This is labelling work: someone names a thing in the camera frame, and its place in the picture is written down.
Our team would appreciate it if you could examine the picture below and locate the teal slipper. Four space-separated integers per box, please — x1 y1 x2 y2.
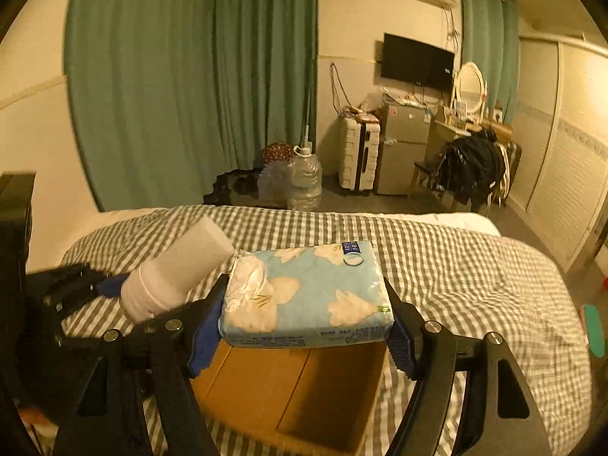
582 304 606 358

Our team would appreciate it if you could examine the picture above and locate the grey checkered bed quilt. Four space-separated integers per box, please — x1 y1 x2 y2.
21 204 594 456

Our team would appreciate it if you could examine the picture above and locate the small green curtain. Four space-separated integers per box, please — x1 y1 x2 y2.
461 0 519 124

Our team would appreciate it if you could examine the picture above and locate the clear water jug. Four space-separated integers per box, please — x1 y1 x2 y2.
287 141 323 212
258 161 288 208

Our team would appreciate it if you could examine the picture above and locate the white oval mirror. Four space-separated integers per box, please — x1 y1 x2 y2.
451 62 488 124

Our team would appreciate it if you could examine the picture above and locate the white dressing table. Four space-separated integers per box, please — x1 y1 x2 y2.
424 119 512 162

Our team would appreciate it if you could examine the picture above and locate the large green curtain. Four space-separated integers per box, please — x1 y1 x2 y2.
64 0 318 210

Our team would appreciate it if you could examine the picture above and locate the silver mini fridge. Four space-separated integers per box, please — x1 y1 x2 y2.
375 103 431 196

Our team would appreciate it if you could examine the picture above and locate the white towel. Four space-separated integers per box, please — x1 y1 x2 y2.
120 217 234 323

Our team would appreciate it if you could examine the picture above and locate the brown cardboard box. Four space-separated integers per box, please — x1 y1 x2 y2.
192 342 386 455

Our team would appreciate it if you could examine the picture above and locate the black wall television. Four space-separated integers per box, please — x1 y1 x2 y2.
380 33 454 92

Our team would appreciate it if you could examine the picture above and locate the blue floral tissue pack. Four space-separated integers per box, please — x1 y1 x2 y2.
218 241 394 349

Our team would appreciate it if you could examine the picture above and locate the white suitcase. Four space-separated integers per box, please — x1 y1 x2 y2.
338 113 381 192

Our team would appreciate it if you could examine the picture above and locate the brown patterned bag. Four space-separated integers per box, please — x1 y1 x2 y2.
262 142 296 166

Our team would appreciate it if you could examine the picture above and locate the white wardrobe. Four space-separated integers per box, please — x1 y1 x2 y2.
509 34 607 271

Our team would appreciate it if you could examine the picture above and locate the chair with black clothes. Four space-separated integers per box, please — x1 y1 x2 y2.
409 129 521 212

